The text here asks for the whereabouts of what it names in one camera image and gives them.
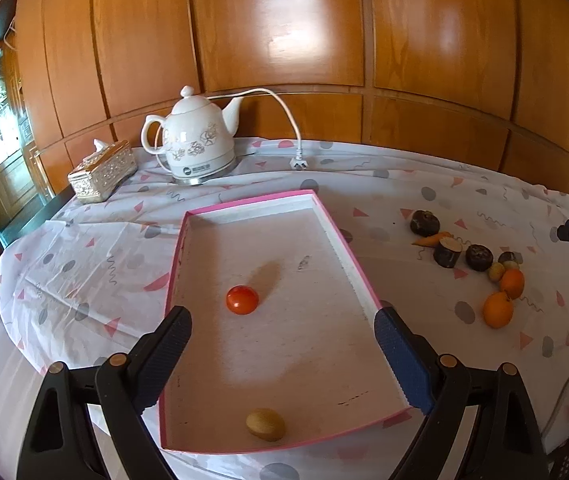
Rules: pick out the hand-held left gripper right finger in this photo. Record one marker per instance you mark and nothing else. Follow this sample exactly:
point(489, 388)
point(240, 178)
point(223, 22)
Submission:
point(404, 360)

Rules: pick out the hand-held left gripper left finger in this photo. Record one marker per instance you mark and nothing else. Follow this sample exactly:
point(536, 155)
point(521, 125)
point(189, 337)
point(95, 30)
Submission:
point(164, 355)

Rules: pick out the orange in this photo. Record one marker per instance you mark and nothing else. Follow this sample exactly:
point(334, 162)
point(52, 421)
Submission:
point(512, 283)
point(497, 311)

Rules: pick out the small yellow round fruit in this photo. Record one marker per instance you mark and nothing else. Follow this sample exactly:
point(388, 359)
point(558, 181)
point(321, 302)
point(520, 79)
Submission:
point(495, 271)

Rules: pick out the large eggplant piece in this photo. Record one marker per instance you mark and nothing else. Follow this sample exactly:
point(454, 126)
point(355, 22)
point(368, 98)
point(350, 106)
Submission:
point(448, 254)

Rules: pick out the pink cardboard tray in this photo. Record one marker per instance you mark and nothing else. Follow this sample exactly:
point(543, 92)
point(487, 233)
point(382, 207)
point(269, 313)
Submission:
point(289, 260)

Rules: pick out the small eggplant piece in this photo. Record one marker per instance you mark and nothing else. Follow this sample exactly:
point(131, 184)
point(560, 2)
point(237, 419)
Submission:
point(509, 257)

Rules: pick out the red tomato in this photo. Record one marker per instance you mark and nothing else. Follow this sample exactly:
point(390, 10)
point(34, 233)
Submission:
point(242, 301)

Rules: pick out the small orange carrot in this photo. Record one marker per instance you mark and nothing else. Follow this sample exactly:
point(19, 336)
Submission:
point(429, 241)

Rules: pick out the brown kiwi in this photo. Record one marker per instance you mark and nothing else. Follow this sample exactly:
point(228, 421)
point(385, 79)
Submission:
point(265, 425)

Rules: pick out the silver kettle base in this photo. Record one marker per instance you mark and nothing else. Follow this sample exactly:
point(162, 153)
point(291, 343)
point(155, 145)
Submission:
point(199, 180)

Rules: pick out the silver embossed tissue box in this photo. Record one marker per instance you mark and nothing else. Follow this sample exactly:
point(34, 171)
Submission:
point(99, 177)

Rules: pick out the white floral ceramic kettle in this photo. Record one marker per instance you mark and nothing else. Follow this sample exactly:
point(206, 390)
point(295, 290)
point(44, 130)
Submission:
point(197, 135)

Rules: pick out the wooden glass door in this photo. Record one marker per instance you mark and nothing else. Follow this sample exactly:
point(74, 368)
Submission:
point(4, 160)

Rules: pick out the white ceramic electric kettle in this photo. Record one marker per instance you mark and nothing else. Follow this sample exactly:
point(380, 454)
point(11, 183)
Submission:
point(292, 125)

